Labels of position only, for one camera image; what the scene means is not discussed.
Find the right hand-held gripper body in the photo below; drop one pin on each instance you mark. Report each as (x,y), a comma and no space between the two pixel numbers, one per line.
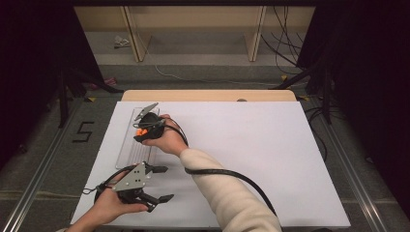
(152,125)

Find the person's right hand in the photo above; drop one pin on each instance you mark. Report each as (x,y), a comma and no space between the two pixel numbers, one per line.
(167,141)

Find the white board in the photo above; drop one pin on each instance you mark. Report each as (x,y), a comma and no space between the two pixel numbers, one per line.
(257,145)

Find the yellow tape piece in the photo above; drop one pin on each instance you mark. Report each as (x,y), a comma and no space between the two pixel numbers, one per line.
(283,77)
(91,99)
(303,97)

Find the crumpled grey paper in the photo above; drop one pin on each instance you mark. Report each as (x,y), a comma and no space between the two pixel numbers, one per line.
(121,42)

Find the person's left hand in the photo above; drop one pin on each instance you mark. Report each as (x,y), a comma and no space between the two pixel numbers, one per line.
(109,204)

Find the orange ball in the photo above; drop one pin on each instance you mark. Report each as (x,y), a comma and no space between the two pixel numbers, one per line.
(141,131)

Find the dark curtain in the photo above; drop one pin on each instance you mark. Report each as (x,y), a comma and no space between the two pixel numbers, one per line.
(370,80)
(32,64)

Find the metal floor rail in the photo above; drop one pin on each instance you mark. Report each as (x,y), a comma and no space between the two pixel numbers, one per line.
(361,193)
(32,190)

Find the clear plastic tray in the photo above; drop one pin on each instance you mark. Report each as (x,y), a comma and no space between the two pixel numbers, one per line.
(135,154)

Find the black metal stand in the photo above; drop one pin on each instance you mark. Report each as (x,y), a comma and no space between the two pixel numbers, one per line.
(63,103)
(327,96)

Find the pink cloth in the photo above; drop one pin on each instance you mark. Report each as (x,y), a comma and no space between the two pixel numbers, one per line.
(108,82)

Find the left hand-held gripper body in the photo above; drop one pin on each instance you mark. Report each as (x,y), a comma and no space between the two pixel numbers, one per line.
(132,180)

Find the light wooden furniture frame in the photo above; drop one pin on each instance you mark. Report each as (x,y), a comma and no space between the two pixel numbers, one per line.
(133,35)

